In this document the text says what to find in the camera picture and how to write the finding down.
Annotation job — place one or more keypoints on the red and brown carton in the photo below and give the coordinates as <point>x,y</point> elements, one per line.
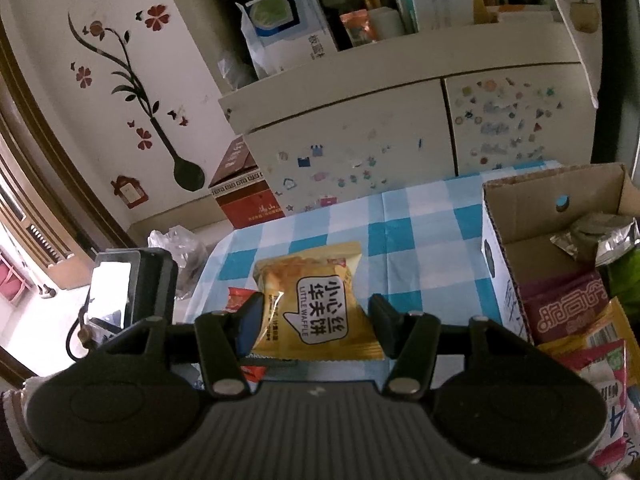
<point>240,205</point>

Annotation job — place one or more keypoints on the grey plastic bag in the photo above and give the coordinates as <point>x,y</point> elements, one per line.
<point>235,72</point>

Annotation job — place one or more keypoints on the wall switch with red sticker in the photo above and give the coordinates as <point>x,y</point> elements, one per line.
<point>129,192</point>

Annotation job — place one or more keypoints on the printed cardboard box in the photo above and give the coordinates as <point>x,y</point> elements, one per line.
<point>530,200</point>

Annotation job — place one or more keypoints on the white and blue bag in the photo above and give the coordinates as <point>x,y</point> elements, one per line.
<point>290,35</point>

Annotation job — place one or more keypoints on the pink and white snack packet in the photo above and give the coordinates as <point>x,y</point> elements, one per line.
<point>612,400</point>

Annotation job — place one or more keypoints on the purple snack packet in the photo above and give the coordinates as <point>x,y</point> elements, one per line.
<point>560,310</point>

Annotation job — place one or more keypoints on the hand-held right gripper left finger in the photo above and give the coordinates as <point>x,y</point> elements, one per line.
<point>250,322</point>

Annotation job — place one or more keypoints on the clear plastic bag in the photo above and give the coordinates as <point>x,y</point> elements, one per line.
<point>185,255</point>

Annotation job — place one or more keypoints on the yellow waffle packet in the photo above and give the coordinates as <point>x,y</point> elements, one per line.
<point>320,300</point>

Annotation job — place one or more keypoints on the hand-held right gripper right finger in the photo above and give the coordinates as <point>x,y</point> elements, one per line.
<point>382,325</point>

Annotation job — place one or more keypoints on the brown wooden door frame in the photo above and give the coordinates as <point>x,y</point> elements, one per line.
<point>62,172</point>

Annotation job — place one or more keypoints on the cream cabinet with stickers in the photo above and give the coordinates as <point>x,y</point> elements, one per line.
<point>375,125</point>

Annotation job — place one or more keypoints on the black vase flower wall sticker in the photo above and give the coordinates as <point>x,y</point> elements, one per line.
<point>187,175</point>

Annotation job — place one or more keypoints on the silver foil snack packet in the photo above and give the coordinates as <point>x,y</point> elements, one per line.
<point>600,235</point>

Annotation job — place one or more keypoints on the yellow barcode snack packet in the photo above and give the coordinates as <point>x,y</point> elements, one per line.
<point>607,332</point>

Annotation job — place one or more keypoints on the green snack packet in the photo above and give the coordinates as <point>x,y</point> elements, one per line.
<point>627,275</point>

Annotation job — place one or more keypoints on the orange foil packet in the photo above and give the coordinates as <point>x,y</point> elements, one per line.
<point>356,27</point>

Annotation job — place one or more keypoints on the blue checked tablecloth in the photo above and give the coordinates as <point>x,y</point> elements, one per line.
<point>415,240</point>

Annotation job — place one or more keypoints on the red snack packet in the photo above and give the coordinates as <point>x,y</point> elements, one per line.
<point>237,297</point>

